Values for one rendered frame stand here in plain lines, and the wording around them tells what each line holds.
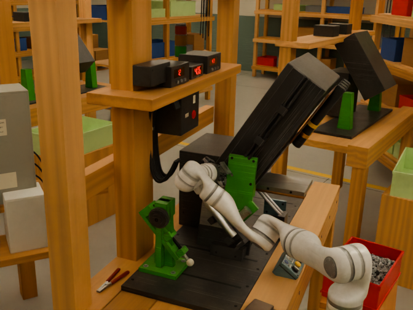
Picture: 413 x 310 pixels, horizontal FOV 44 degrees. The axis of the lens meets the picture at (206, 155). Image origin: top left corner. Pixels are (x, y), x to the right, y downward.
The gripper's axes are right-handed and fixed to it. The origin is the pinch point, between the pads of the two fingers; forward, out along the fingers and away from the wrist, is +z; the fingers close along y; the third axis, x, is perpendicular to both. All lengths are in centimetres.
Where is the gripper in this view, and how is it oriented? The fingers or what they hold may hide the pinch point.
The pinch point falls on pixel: (220, 171)
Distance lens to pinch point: 196.5
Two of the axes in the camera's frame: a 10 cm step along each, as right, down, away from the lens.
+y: -5.5, -8.1, 1.9
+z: 3.6, -0.2, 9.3
